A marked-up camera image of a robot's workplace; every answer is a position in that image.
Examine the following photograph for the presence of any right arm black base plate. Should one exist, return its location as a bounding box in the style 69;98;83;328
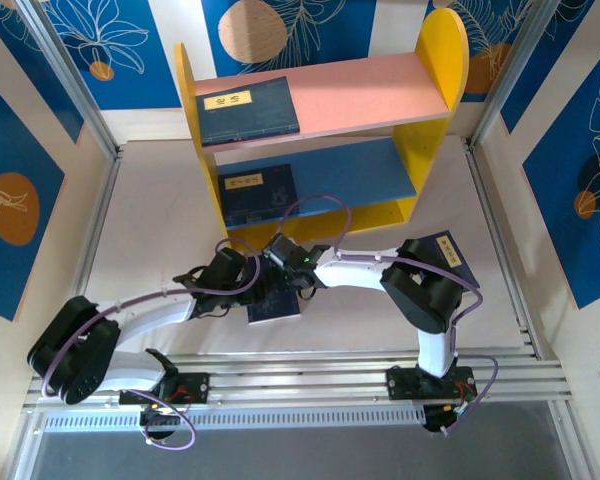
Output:
384;367;479;401

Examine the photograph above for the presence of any navy book long yellow label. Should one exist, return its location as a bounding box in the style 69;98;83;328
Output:
223;207;303;226

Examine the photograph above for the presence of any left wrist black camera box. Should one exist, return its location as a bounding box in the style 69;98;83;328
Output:
210;248;249;286

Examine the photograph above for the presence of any black cable connector block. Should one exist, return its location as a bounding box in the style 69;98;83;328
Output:
138;403;187;442
422;402;464;440

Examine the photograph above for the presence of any navy book titled 梦溪笔谈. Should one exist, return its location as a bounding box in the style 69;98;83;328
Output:
422;229;481;291

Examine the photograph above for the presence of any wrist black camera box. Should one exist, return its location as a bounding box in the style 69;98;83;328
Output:
262;233;301;269
210;248;249;286

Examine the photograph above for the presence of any white slotted cable duct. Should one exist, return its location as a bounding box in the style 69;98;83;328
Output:
42;405;426;432

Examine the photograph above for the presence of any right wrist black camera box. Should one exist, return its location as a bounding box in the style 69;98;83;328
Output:
262;233;301;269

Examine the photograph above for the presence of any navy book wide yellow label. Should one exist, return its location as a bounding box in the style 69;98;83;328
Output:
224;211;303;230

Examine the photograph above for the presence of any navy book titled 孙子兵法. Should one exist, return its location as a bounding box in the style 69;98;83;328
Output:
217;163;302;221

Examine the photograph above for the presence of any aluminium side rail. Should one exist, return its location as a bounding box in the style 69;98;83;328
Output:
462;139;541;359
52;144;126;371

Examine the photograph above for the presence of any aluminium frame post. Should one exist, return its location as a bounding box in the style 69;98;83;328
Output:
14;0;126;159
469;0;559;151

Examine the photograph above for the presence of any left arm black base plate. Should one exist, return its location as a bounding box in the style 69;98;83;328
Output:
118;372;211;407

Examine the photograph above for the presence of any yellow pink blue bookshelf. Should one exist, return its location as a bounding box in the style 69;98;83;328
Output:
173;7;470;255

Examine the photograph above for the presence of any navy book titled 易经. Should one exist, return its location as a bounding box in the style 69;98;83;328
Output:
246;291;302;326

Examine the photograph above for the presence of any aluminium rail frame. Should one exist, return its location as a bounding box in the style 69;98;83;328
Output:
22;349;574;409

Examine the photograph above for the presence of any navy book titled 论语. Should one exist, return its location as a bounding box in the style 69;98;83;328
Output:
195;76;302;148

